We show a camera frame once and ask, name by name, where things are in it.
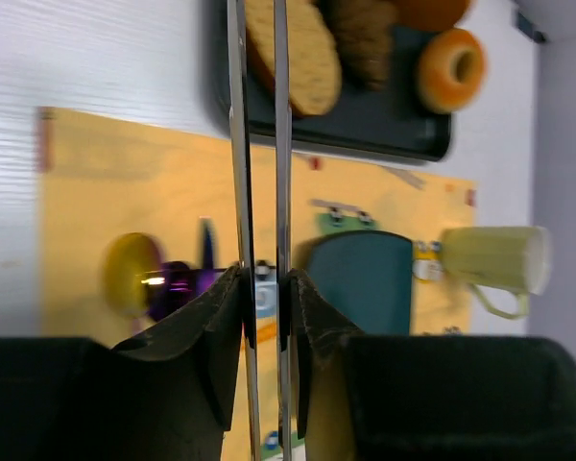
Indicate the yellow cartoon placemat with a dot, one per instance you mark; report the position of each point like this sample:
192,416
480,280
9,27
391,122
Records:
101,178

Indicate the teal square plate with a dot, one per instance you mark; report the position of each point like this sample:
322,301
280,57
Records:
366,275

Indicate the brown croissant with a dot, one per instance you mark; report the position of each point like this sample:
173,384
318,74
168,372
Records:
363,33

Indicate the orange bagel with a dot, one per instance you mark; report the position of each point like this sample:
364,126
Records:
451,71

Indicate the bread slice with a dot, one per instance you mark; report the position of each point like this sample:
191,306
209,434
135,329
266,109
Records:
314,67

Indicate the purple iridescent knife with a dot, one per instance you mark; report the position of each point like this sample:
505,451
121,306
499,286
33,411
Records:
207,271

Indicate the purple iridescent spoon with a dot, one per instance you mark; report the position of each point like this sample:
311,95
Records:
137,281

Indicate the pale yellow mug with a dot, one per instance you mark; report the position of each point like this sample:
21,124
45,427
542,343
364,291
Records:
515,259

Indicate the orange bread loaf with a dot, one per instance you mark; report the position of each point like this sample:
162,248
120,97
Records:
431,15

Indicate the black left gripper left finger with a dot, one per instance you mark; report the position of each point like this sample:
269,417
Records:
181,375

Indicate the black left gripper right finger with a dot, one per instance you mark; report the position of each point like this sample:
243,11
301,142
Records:
320,393

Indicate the black baking tray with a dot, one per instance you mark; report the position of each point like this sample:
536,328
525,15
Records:
388,122

